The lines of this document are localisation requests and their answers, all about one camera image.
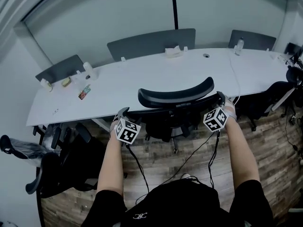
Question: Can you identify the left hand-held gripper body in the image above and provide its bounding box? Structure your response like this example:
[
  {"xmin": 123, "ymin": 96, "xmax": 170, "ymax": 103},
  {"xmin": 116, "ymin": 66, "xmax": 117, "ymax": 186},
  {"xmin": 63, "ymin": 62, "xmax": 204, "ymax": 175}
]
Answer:
[{"xmin": 114, "ymin": 117, "xmax": 142, "ymax": 144}]

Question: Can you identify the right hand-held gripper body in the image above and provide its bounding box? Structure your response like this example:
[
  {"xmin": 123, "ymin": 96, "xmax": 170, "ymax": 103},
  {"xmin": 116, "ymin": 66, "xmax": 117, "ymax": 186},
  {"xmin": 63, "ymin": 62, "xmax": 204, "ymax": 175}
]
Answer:
[{"xmin": 203, "ymin": 95, "xmax": 232, "ymax": 133}]

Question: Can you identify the black mesh office chair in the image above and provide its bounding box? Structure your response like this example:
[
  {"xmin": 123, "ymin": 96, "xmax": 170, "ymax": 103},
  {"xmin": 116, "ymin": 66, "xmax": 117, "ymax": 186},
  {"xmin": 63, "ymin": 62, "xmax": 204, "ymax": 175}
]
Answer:
[
  {"xmin": 127, "ymin": 76, "xmax": 225, "ymax": 155},
  {"xmin": 236, "ymin": 65, "xmax": 303, "ymax": 132},
  {"xmin": 25, "ymin": 122, "xmax": 107, "ymax": 199}
]

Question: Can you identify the person's right forearm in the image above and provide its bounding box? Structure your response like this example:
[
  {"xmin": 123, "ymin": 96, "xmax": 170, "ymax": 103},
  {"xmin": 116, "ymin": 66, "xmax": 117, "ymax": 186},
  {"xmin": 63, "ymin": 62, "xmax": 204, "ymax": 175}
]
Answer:
[{"xmin": 223, "ymin": 118, "xmax": 261, "ymax": 191}]

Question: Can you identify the person's left forearm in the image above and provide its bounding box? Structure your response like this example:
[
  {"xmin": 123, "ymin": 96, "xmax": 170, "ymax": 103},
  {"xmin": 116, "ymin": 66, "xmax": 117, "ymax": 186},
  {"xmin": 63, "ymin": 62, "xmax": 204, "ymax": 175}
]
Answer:
[{"xmin": 96, "ymin": 135, "xmax": 125, "ymax": 198}]

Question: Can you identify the plastic-wrapped black office chair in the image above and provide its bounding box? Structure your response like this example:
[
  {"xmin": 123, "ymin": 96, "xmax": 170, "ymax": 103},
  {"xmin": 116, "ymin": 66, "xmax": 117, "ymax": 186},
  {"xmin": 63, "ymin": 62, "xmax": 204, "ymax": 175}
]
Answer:
[{"xmin": 0, "ymin": 134, "xmax": 48, "ymax": 169}]

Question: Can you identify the person's right hand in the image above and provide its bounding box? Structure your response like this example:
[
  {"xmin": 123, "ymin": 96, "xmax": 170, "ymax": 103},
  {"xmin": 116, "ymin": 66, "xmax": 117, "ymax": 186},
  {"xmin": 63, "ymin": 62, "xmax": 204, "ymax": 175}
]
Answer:
[{"xmin": 224, "ymin": 98, "xmax": 238, "ymax": 122}]

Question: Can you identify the person's left hand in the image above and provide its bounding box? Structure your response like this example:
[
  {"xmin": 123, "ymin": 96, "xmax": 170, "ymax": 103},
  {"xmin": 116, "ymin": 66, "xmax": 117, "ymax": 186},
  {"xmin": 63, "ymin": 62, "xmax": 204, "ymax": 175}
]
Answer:
[{"xmin": 109, "ymin": 120, "xmax": 119, "ymax": 139}]

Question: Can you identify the colourful snack packet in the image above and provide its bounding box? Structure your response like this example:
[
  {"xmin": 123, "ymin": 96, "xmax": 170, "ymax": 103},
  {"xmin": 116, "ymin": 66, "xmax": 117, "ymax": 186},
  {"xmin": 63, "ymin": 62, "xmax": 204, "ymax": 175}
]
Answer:
[{"xmin": 78, "ymin": 84, "xmax": 92, "ymax": 101}]

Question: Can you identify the white plastic bottle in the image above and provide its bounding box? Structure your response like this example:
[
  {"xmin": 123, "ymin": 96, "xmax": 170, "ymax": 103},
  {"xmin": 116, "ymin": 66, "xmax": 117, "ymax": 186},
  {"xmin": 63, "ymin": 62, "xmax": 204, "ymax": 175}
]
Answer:
[{"xmin": 83, "ymin": 61, "xmax": 98, "ymax": 81}]

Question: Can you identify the clear water bottle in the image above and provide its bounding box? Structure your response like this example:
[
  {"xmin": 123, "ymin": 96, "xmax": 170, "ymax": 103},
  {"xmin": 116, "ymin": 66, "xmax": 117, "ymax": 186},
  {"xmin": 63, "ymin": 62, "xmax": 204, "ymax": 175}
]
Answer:
[{"xmin": 234, "ymin": 36, "xmax": 245, "ymax": 56}]

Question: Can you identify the grey desk divider panel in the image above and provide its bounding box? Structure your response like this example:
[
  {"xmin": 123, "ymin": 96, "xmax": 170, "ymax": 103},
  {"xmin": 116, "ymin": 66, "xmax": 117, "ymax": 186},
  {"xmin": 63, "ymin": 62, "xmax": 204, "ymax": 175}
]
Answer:
[
  {"xmin": 228, "ymin": 29, "xmax": 277, "ymax": 52},
  {"xmin": 107, "ymin": 28, "xmax": 196, "ymax": 62},
  {"xmin": 284, "ymin": 42, "xmax": 303, "ymax": 56},
  {"xmin": 35, "ymin": 54, "xmax": 85, "ymax": 84}
]

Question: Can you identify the white tissue box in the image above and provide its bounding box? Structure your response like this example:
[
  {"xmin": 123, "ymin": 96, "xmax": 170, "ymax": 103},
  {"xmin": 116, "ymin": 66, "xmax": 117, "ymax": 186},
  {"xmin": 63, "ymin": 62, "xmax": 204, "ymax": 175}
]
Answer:
[{"xmin": 164, "ymin": 45, "xmax": 183, "ymax": 58}]

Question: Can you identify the small white container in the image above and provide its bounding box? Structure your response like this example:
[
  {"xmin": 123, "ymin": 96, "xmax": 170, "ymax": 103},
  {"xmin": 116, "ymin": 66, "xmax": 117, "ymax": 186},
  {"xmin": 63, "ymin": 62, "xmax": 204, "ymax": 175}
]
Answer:
[{"xmin": 40, "ymin": 78, "xmax": 53, "ymax": 92}]

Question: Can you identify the person's black shirt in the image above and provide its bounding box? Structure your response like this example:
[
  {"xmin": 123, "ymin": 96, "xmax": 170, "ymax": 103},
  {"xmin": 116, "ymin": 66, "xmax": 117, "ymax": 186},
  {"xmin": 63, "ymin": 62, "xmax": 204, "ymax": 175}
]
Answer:
[{"xmin": 80, "ymin": 178, "xmax": 275, "ymax": 227}]

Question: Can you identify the white desk cable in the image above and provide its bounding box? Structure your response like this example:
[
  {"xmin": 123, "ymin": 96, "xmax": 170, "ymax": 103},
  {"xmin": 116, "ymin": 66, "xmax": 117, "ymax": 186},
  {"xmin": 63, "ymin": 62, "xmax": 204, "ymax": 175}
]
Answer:
[{"xmin": 228, "ymin": 52, "xmax": 241, "ymax": 104}]

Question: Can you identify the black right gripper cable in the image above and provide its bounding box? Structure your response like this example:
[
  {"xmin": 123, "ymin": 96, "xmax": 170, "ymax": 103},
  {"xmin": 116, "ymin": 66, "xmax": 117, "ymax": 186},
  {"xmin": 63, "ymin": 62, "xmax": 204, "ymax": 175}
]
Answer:
[{"xmin": 162, "ymin": 131, "xmax": 223, "ymax": 190}]

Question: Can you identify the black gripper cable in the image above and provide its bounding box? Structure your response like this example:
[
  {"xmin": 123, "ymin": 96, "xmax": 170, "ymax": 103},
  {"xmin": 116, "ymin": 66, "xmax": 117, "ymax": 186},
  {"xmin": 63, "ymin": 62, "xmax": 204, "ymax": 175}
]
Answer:
[
  {"xmin": 162, "ymin": 131, "xmax": 223, "ymax": 190},
  {"xmin": 125, "ymin": 142, "xmax": 150, "ymax": 205}
]

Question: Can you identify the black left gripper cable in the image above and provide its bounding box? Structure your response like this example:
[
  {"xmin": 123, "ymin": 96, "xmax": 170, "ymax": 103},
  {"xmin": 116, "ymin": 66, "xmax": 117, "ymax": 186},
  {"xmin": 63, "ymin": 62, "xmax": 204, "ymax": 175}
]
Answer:
[{"xmin": 125, "ymin": 142, "xmax": 150, "ymax": 205}]

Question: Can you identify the black window frame post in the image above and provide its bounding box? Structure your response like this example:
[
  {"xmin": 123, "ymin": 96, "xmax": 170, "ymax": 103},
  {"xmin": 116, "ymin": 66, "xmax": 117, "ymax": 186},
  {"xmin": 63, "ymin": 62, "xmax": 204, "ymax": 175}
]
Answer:
[{"xmin": 170, "ymin": 0, "xmax": 179, "ymax": 30}]

